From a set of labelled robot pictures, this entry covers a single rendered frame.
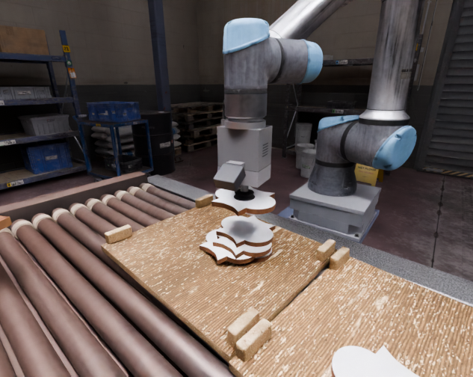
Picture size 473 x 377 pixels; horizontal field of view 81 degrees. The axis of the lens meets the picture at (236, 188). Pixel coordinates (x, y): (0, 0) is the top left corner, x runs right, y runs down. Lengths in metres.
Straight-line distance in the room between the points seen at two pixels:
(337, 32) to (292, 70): 4.88
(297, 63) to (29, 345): 0.62
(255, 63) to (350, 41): 4.86
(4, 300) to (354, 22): 5.23
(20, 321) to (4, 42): 3.98
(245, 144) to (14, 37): 4.09
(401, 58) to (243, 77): 0.42
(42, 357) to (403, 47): 0.88
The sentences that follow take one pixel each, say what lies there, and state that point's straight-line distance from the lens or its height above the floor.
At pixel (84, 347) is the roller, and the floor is 0.92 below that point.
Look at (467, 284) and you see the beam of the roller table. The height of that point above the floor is 0.91.
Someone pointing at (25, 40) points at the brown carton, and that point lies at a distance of 4.47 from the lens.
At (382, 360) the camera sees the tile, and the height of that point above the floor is 0.95.
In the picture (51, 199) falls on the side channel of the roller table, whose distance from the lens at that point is 1.02.
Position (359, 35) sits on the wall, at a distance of 5.29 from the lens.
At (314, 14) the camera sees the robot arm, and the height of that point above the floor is 1.43.
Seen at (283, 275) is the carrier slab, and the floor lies 0.94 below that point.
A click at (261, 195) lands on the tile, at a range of 0.56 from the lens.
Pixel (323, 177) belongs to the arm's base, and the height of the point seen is 1.01.
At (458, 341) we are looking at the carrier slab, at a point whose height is 0.94.
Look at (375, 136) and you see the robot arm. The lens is 0.77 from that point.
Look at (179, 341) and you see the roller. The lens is 0.48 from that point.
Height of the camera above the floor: 1.28
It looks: 21 degrees down
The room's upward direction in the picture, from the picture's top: straight up
